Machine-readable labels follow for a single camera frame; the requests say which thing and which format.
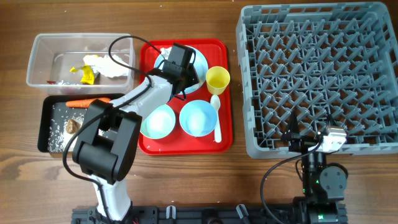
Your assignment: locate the yellow plastic cup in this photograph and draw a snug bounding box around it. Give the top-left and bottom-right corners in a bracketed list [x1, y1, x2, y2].
[206, 66, 230, 95]

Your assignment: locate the green bowl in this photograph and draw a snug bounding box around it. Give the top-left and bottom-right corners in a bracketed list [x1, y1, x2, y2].
[141, 104, 176, 139]

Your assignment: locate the orange carrot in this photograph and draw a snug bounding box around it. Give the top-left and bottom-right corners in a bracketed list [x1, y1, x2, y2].
[66, 98, 111, 108]

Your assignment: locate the brown food scrap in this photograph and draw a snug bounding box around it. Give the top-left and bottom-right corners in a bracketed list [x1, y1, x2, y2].
[65, 119, 80, 134]

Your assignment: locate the red snack wrapper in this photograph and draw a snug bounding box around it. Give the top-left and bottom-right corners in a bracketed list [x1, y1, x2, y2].
[46, 80, 83, 90]

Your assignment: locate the white rice pile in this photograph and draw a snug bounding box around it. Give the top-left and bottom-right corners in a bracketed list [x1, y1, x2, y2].
[48, 104, 105, 152]

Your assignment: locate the yellow snack wrapper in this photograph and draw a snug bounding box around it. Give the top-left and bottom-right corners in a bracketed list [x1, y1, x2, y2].
[70, 55, 100, 85]

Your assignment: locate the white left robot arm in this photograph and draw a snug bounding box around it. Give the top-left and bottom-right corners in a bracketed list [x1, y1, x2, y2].
[66, 62, 198, 223]

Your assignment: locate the grey dishwasher rack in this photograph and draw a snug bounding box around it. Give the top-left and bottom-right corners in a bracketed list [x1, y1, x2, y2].
[236, 2, 397, 159]

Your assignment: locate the light blue plate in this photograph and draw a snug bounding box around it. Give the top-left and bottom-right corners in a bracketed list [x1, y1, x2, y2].
[154, 46, 209, 94]

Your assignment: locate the white plastic spoon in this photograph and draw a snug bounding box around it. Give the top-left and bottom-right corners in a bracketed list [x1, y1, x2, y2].
[210, 95, 222, 143]

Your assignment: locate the light blue bowl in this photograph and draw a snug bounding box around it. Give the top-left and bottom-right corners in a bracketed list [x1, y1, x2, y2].
[179, 100, 216, 138]

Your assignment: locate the red serving tray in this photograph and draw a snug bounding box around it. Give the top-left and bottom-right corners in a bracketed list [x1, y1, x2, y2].
[138, 39, 233, 156]

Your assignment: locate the clear plastic bin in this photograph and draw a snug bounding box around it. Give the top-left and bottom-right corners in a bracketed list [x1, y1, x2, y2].
[26, 33, 136, 95]

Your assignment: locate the black plastic tray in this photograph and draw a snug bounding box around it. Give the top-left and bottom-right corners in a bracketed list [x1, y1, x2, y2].
[37, 93, 123, 153]

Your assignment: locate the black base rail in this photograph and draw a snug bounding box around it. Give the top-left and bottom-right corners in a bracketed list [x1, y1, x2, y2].
[70, 204, 349, 224]

